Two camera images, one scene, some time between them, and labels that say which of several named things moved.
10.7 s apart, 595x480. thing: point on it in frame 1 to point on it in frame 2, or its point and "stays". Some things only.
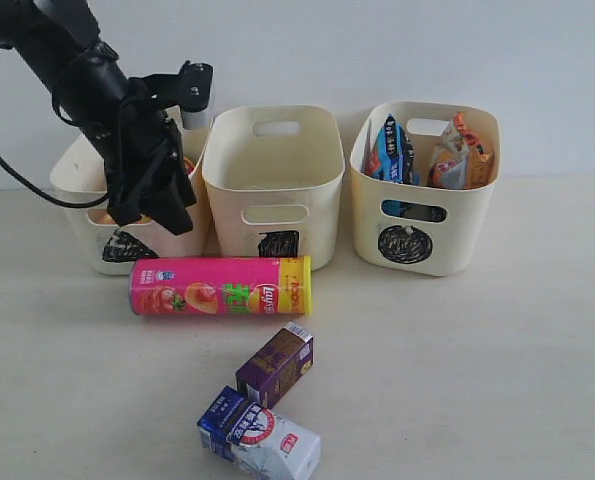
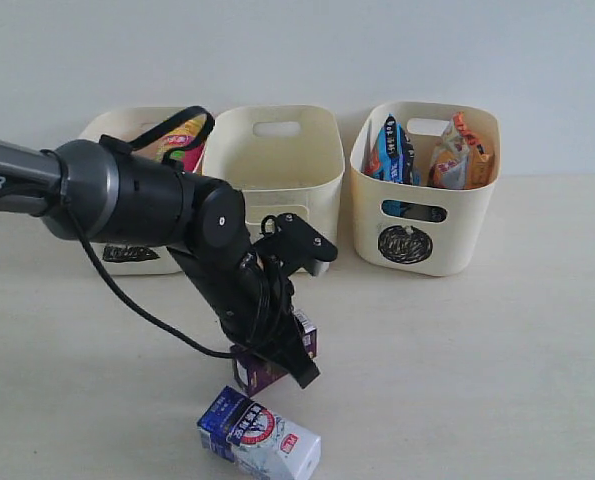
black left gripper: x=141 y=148 to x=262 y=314
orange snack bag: x=459 y=161 stays
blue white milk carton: x=258 y=439 stays
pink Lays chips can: x=223 y=286 to x=187 y=135
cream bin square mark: x=274 y=174 stays
